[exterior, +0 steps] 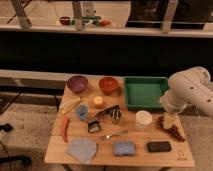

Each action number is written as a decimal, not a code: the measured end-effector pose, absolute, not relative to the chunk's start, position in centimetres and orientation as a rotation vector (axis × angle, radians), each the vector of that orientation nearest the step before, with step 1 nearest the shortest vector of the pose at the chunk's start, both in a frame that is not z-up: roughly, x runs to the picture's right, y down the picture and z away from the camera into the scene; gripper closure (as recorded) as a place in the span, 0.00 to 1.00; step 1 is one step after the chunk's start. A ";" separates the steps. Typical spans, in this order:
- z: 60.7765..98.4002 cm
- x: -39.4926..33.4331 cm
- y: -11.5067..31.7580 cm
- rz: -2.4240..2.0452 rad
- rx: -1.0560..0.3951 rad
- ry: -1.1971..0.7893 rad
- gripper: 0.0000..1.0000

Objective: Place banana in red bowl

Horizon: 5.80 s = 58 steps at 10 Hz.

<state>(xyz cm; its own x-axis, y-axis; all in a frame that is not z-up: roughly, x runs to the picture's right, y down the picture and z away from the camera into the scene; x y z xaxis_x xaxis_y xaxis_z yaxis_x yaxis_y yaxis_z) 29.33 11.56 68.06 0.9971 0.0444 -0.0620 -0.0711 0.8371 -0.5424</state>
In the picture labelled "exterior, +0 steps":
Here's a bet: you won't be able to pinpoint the green plastic tray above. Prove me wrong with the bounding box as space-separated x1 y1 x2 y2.
123 76 168 111

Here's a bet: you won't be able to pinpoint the dark red grapes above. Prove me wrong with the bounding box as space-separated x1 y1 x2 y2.
158 116 185 142

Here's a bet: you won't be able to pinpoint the blue sponge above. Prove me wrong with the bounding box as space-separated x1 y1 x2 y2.
114 142 136 156

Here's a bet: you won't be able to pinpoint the red bowl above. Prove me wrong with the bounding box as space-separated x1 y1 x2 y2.
99 77 118 95

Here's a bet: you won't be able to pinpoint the black rectangular block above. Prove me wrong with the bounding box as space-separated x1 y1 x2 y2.
147 141 172 152

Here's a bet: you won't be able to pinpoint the blue cup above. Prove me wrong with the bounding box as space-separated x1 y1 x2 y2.
75 105 88 121

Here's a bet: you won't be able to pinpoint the yellow apple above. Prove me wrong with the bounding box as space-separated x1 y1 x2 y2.
93 96 104 108

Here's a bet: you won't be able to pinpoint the small metal cup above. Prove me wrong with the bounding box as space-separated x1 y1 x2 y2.
111 109 121 124

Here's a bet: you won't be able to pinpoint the purple bowl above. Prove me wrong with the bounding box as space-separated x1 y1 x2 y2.
67 75 88 93

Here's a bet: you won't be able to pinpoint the blue grey cloth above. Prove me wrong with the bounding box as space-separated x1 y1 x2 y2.
67 138 98 164

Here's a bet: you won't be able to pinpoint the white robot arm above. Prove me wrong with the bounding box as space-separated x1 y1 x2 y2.
159 67 213 129

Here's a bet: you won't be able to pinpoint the yellow banana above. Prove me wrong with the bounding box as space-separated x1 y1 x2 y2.
60 97 82 114

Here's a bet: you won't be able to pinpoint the red chili pepper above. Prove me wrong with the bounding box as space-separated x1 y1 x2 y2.
61 117 69 143

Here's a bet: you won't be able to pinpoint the white cup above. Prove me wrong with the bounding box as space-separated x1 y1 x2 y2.
135 110 152 130

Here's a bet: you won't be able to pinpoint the silver fork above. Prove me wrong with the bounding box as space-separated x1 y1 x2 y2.
102 131 128 140

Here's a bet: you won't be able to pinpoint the wooden table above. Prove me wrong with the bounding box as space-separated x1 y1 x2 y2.
45 78 195 168

